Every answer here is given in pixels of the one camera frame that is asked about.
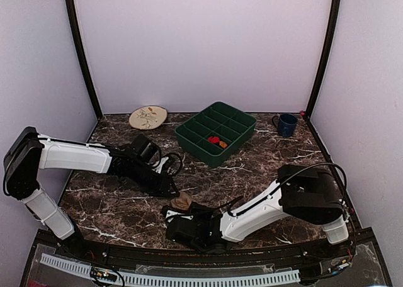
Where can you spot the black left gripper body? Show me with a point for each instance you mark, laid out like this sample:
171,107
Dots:
150,185

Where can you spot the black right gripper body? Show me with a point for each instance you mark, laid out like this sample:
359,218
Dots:
191,213

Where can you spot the brown ribbed sock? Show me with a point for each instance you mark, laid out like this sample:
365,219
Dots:
182,202

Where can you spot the red yellow argyle sock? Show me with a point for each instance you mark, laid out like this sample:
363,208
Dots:
217,141

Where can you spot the green divided organizer tray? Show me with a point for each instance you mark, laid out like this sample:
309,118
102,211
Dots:
232,125

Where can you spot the dark blue mug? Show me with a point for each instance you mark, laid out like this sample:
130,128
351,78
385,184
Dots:
285,124

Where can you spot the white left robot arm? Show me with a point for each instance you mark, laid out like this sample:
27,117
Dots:
33,152

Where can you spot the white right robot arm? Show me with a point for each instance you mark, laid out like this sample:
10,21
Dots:
304,192

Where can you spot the round wooden slice plate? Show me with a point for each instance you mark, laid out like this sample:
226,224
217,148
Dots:
148,117

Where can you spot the white slotted cable duct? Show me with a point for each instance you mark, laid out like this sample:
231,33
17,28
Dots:
170,276

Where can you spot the black front table rail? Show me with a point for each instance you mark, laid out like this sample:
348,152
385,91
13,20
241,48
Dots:
288,245

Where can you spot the black left corner post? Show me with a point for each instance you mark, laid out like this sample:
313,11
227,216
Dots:
81,56

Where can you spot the black corner post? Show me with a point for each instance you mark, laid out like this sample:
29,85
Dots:
81,56
323,61

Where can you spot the black right corner post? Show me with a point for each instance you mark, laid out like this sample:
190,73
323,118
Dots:
323,61

